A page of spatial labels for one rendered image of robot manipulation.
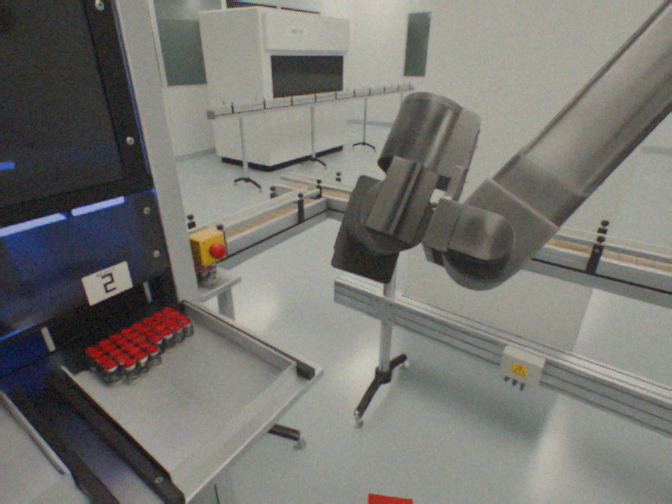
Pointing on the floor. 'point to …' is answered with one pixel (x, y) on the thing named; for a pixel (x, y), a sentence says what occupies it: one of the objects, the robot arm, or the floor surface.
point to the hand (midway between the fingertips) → (362, 236)
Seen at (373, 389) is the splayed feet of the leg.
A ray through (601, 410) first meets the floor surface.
